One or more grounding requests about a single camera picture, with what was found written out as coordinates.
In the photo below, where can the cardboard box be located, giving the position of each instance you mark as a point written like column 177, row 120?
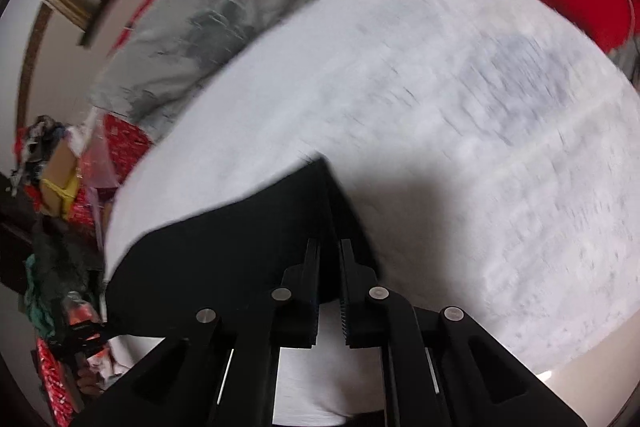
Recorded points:
column 57, row 177

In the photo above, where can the red printed bedding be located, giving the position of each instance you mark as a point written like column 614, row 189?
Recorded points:
column 122, row 142

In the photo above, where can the clear plastic bag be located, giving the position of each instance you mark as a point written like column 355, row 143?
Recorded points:
column 97, row 157

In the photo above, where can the grey floral pillow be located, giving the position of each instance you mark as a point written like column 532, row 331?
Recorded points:
column 215, row 7

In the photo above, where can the pile of mixed clothes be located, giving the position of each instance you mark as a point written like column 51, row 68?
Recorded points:
column 37, row 142

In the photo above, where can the white quilted bed cover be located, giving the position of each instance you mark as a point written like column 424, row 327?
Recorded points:
column 450, row 132

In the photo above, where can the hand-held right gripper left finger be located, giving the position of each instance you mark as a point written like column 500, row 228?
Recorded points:
column 300, row 307

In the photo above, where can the dark cloth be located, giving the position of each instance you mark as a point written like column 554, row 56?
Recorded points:
column 55, row 267

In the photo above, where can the black pants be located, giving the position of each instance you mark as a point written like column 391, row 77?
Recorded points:
column 225, row 257

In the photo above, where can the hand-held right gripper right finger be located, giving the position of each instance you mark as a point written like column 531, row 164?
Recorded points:
column 357, row 307

